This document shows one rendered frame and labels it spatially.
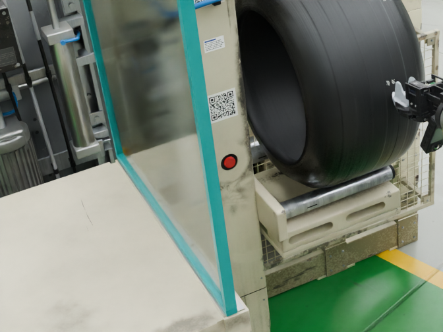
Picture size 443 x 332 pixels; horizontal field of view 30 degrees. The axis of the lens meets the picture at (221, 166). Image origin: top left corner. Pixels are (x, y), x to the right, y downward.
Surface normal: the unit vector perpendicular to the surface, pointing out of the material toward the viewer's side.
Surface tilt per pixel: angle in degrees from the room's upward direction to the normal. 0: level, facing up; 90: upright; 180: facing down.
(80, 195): 0
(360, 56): 59
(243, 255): 90
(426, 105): 83
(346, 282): 0
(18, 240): 0
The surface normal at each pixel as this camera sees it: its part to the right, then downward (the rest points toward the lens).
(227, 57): 0.42, 0.46
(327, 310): -0.11, -0.83
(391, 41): 0.29, -0.06
